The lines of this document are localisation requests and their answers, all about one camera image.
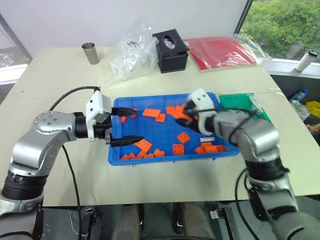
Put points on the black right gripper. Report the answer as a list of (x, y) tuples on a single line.
[(192, 117)]

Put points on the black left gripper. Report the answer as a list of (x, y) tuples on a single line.
[(101, 131)]

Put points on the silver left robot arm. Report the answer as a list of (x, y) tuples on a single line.
[(45, 140)]

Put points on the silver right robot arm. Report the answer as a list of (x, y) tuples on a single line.
[(257, 140)]

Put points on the blue plastic bin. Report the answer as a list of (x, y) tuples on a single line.
[(160, 135)]

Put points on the green plastic bin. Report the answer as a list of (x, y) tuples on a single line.
[(236, 101)]

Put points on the yellow parts bin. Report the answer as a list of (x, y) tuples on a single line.
[(313, 107)]

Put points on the orange plastic block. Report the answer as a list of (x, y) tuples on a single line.
[(179, 149), (209, 148), (171, 110), (150, 112), (161, 118), (148, 155), (143, 147), (128, 157), (221, 148), (159, 153), (183, 137), (124, 119), (135, 111), (181, 115), (199, 150)]

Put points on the white label sticker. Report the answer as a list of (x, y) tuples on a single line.
[(207, 139)]

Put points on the black tissue box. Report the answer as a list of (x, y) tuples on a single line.
[(172, 55)]

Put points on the clear bag with white boxes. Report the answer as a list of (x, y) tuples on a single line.
[(132, 57)]

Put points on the red flat board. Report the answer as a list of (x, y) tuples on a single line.
[(220, 52)]

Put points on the stainless steel cup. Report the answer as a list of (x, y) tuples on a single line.
[(90, 53)]

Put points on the grey rounded shape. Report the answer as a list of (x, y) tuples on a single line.
[(198, 221), (126, 222)]

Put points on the clear plastic wrap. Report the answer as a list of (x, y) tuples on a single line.
[(255, 46)]

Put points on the clear water bottle blue cap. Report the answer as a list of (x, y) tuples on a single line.
[(298, 95)]

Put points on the white bottle with black lid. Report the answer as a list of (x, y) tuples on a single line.
[(306, 61)]

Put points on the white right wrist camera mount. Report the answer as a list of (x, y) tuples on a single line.
[(201, 98)]

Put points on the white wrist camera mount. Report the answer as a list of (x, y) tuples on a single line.
[(96, 105), (201, 98)]

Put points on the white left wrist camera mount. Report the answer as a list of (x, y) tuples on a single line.
[(96, 105)]

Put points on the dark window frame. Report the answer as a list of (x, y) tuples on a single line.
[(243, 16)]

